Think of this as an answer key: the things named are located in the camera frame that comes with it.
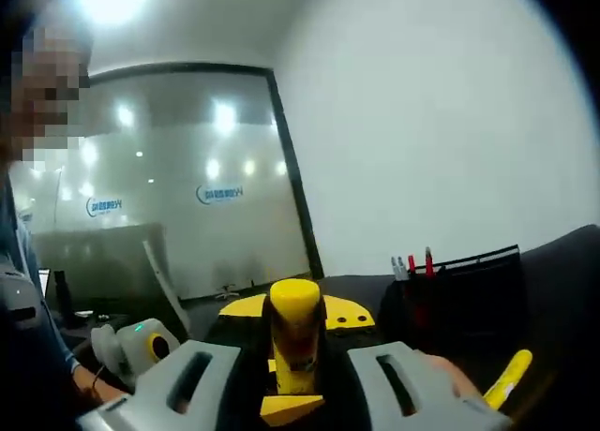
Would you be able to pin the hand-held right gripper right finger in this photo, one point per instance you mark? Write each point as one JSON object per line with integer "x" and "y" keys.
{"x": 445, "y": 414}

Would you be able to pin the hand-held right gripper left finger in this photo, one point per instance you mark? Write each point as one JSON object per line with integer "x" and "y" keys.
{"x": 150, "y": 398}

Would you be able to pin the office chair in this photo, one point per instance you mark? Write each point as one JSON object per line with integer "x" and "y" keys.
{"x": 227, "y": 290}

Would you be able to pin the grey board with white stand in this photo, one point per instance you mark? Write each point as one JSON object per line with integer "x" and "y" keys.
{"x": 94, "y": 262}

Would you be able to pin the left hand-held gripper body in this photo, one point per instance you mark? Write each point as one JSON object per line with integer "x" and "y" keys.
{"x": 136, "y": 342}

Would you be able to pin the white chest device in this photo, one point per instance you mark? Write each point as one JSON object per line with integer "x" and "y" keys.
{"x": 16, "y": 300}

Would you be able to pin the yellow glue stick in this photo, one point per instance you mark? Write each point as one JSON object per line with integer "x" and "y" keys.
{"x": 295, "y": 309}
{"x": 508, "y": 379}

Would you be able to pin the black partition frame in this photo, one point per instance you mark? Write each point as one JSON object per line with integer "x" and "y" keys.
{"x": 295, "y": 178}

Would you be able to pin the grey pen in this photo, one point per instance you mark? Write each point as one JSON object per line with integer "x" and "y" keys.
{"x": 394, "y": 268}
{"x": 402, "y": 268}

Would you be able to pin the black mesh holder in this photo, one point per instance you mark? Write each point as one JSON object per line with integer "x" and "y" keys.
{"x": 469, "y": 300}

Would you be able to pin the person's right hand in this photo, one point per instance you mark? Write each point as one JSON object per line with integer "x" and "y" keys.
{"x": 454, "y": 379}

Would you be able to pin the red pen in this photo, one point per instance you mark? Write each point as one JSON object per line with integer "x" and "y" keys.
{"x": 411, "y": 264}
{"x": 429, "y": 262}

